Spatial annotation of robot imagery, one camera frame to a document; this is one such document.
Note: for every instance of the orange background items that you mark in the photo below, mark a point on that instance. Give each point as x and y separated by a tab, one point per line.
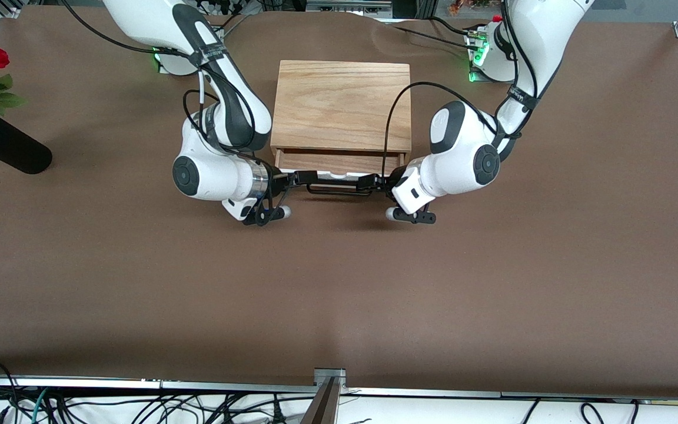
468	6

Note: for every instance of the aluminium camera post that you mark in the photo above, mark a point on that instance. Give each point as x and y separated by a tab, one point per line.
327	406

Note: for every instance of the black cylindrical vase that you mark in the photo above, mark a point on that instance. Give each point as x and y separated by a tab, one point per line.
15	152

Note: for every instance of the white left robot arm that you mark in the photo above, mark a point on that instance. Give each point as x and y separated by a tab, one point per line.
462	159

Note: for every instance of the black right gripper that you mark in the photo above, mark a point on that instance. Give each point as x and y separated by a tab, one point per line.
278	181

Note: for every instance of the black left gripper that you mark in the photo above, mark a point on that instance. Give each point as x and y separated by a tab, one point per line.
387	180

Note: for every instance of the brown table cover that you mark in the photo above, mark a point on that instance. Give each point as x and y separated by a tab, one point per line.
339	282

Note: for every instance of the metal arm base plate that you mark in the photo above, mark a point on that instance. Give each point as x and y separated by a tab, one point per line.
474	75

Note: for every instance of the wooden drawer white front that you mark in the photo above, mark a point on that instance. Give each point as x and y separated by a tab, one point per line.
339	162

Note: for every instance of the aluminium table edge rail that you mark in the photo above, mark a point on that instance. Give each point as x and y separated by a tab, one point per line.
227	387

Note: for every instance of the grey background device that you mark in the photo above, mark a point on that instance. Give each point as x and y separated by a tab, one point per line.
348	6

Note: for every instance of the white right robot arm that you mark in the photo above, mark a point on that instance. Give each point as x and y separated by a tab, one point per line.
209	176

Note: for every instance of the light wooden drawer cabinet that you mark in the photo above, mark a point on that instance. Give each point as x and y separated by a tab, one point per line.
342	106

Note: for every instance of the power strip with plugs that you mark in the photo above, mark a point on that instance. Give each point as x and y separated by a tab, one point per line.
221	6

